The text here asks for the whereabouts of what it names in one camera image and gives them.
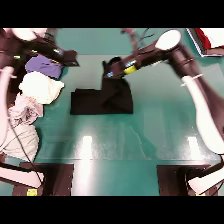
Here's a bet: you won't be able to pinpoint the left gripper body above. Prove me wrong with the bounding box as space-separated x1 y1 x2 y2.
61 49 81 68

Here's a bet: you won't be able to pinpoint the black shirt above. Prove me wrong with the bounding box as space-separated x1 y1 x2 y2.
69 56 135 116

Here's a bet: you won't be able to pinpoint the purple garment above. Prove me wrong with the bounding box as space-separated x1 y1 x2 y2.
25 54 65 80

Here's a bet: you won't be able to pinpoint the white garment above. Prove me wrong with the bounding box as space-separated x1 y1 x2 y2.
18 70 66 105

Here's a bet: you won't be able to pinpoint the black garment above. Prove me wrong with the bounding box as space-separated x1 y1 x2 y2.
0 39 29 95

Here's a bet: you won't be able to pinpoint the pink patterned garment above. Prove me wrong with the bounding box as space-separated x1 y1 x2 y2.
7 92 45 128

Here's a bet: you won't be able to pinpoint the beige garment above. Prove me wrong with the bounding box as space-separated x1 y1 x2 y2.
0 122 41 164

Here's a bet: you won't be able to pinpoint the red garment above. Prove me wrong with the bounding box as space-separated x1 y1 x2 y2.
194 28 213 51

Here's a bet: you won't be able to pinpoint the black cable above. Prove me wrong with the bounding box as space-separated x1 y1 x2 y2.
137 28 156 46
7 113 45 186

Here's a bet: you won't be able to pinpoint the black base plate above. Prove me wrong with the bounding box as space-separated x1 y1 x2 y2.
156 164 224 197
12 162 75 197

